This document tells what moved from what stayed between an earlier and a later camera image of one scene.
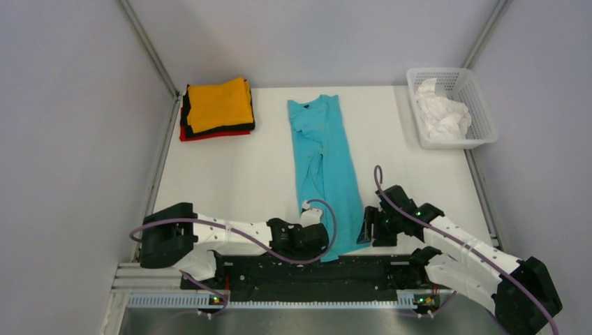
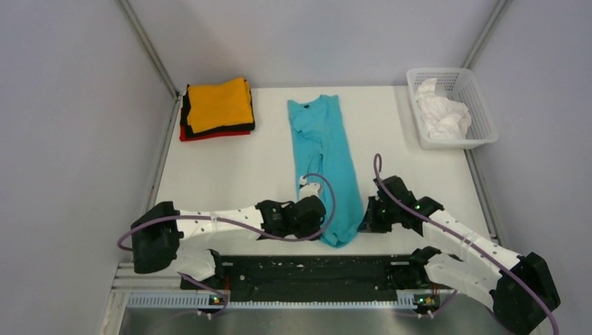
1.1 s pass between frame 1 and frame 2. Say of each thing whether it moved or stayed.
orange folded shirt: stayed
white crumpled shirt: stayed
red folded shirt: stayed
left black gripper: moved
